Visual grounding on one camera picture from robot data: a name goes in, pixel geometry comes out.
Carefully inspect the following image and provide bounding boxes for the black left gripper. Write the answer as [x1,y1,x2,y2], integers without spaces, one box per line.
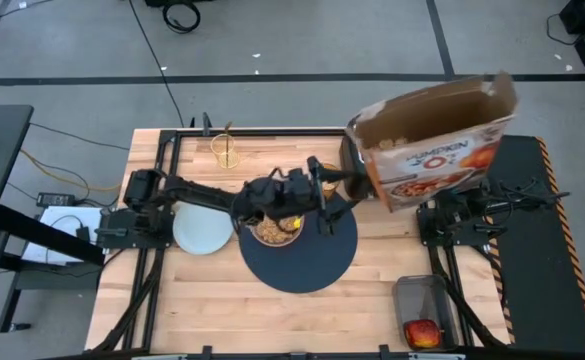
[231,155,361,236]

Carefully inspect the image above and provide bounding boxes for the amber faceted glass tumbler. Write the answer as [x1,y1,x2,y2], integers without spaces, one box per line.
[319,162,344,201]

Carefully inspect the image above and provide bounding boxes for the dark blue round placemat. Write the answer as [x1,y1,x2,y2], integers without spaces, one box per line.
[238,192,359,295]

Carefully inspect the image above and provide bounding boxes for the pale pink bowl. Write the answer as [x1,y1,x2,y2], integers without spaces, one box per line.
[249,212,306,249]

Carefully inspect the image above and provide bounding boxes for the orange pumpkin cereal box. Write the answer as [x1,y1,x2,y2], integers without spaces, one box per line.
[345,72,519,214]

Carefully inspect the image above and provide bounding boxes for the gold wire utensil holder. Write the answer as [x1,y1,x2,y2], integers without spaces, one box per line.
[209,132,241,170]

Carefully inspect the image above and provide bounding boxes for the white round plate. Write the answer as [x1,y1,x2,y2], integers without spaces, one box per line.
[172,202,236,256]

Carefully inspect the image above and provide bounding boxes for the toasted cereal pieces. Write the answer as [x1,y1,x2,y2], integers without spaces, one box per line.
[254,215,301,245]

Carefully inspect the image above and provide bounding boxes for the clear plastic container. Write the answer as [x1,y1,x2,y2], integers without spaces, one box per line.
[393,273,461,351]

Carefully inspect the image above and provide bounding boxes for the red apple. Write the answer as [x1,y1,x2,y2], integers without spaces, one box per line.
[403,318,444,350]

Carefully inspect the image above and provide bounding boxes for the black hazard-striped floor mat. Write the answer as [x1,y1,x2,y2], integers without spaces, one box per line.
[486,134,585,355]

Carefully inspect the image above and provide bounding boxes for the black power adapter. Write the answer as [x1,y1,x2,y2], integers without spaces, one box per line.
[35,192,77,209]

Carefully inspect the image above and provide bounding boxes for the white board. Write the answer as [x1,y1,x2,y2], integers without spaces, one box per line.
[21,205,104,266]

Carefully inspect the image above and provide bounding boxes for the black aluminium table frame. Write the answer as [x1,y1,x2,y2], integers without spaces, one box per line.
[85,127,513,360]

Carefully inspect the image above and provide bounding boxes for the black floor cable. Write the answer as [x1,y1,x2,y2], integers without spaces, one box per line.
[129,0,186,129]

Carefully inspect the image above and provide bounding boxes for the coiled black cable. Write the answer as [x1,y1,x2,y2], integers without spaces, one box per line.
[161,0,202,35]

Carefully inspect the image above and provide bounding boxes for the orange floor cable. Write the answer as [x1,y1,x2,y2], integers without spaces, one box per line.
[19,148,123,194]

